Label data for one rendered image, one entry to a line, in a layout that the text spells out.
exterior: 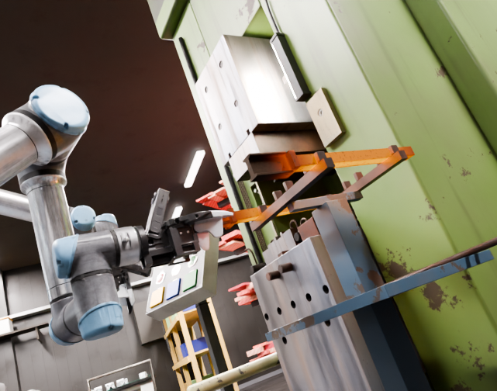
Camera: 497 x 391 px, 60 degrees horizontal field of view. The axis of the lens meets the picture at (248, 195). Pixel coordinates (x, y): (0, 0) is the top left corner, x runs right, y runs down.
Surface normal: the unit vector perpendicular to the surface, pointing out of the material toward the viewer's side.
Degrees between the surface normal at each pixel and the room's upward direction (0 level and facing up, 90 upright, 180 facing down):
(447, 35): 90
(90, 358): 90
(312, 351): 90
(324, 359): 90
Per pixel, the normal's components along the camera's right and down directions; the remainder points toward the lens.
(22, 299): 0.29, -0.42
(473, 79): -0.84, 0.11
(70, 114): 0.65, -0.53
